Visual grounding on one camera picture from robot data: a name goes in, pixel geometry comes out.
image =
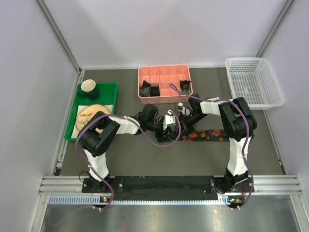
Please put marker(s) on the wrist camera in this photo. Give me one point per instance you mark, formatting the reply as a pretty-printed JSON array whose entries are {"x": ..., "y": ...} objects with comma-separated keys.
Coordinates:
[
  {"x": 169, "y": 119},
  {"x": 183, "y": 110}
]

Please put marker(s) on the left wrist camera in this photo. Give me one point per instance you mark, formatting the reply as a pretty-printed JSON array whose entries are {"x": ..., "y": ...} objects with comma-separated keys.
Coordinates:
[{"x": 169, "y": 119}]

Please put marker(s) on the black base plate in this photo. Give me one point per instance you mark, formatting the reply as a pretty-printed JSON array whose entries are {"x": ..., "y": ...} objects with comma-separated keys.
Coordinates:
[{"x": 165, "y": 188}]

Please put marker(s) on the green plastic tray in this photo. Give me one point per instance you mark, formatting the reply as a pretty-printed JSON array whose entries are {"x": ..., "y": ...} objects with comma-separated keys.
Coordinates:
[{"x": 108, "y": 93}]

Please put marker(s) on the grey slotted cable duct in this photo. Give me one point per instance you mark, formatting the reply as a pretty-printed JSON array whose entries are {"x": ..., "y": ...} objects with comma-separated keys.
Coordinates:
[{"x": 98, "y": 200}]

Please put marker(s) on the black orange floral tie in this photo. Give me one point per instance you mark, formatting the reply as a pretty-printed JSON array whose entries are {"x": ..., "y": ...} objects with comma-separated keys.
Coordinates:
[{"x": 203, "y": 135}]

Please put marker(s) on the pink divided organizer box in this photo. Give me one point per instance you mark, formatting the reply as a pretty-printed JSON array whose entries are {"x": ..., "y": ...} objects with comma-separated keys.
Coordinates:
[{"x": 162, "y": 76}]

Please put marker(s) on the white perforated plastic basket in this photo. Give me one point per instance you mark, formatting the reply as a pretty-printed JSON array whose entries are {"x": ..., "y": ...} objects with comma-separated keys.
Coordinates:
[{"x": 255, "y": 81}]

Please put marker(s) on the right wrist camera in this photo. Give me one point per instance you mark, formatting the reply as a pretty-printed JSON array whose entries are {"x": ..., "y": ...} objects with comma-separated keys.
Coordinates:
[{"x": 183, "y": 110}]

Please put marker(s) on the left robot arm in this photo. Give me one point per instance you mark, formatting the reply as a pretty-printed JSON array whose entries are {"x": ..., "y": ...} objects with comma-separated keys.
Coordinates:
[{"x": 98, "y": 134}]

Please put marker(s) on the aluminium frame rail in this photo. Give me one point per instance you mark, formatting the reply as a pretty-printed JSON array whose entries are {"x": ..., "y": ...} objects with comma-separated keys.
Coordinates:
[{"x": 59, "y": 36}]

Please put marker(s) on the rolled dark floral tie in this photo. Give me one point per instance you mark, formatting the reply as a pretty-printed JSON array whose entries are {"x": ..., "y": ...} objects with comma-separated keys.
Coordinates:
[{"x": 145, "y": 90}]

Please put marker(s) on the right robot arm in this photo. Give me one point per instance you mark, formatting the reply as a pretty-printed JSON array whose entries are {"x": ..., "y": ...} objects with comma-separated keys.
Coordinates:
[{"x": 238, "y": 122}]

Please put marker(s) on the rolled navy yellow floral tie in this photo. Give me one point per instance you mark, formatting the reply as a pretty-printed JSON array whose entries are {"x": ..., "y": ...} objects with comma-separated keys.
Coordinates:
[{"x": 185, "y": 86}]

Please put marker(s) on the round painted wooden plate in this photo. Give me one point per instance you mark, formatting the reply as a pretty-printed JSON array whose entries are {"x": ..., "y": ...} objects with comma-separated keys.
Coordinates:
[{"x": 83, "y": 118}]

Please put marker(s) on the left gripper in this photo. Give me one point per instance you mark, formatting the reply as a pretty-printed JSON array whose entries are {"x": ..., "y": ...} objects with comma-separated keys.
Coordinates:
[{"x": 165, "y": 137}]

